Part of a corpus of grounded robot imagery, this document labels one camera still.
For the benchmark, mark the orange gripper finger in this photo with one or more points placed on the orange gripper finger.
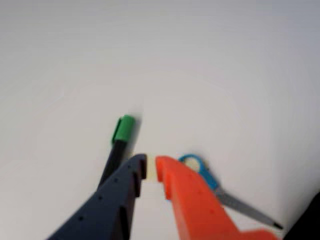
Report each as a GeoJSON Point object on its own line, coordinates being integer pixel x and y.
{"type": "Point", "coordinates": [197, 207]}

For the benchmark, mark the green and black marker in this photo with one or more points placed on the green and black marker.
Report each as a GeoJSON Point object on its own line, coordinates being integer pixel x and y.
{"type": "Point", "coordinates": [123, 127]}

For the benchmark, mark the beige tape strip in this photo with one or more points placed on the beige tape strip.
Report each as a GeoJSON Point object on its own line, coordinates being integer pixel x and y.
{"type": "Point", "coordinates": [151, 170]}

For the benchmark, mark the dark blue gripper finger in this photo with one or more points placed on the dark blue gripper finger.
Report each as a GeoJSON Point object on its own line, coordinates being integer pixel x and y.
{"type": "Point", "coordinates": [107, 205]}

